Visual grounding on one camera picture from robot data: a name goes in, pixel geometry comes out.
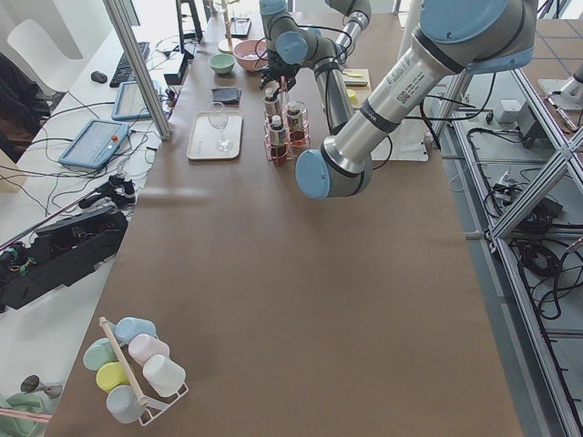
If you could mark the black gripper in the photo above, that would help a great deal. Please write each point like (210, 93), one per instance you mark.
(276, 69)

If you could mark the tea bottle white cap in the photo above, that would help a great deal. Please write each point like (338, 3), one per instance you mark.
(272, 104)

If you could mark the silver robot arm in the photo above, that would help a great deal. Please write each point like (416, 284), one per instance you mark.
(357, 14)
(450, 37)

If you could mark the pink bowl of ice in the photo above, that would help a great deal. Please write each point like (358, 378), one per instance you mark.
(251, 55)

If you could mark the folded grey cloth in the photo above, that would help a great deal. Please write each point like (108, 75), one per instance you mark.
(226, 95)

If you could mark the green bowl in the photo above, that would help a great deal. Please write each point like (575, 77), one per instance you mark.
(222, 63)

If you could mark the wooden glass stand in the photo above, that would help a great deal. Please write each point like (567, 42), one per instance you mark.
(229, 42)

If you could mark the clear wine glass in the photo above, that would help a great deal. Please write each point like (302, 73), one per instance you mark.
(219, 119)

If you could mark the half lemon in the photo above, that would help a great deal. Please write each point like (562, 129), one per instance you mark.
(350, 94)

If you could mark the wooden cutting board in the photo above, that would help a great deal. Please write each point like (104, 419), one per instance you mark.
(355, 77)

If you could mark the cream serving tray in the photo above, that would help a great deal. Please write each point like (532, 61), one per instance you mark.
(204, 138)

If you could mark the blue teach pendant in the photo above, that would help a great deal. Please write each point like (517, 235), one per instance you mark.
(129, 104)
(95, 145)

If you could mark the black keyboard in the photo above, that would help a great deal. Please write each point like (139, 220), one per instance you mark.
(124, 71)

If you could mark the black mouse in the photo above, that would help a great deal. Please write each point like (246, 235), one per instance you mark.
(99, 77)

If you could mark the reacher grabber stick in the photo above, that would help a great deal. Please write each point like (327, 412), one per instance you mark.
(118, 189)

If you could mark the black teleoperation device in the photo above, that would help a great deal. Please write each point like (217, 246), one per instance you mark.
(62, 254)

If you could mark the blue cup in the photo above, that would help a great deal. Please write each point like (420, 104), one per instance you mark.
(130, 327)

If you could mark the pink cup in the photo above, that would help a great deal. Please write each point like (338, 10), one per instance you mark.
(143, 347)

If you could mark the white cup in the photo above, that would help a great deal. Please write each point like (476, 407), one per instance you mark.
(164, 375)

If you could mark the green cup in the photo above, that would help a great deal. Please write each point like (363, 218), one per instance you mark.
(98, 354)

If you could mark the yellow cup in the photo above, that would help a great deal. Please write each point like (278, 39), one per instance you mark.
(110, 375)

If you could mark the white cup rack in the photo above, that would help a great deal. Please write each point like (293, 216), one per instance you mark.
(155, 404)

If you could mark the grey cup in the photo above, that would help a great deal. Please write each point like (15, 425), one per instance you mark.
(123, 405)

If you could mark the copper wire bottle basket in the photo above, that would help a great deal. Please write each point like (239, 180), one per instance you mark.
(293, 152)

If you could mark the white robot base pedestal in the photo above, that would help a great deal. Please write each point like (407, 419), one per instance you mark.
(406, 143)

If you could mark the aluminium frame post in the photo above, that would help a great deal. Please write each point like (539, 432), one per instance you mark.
(122, 26)

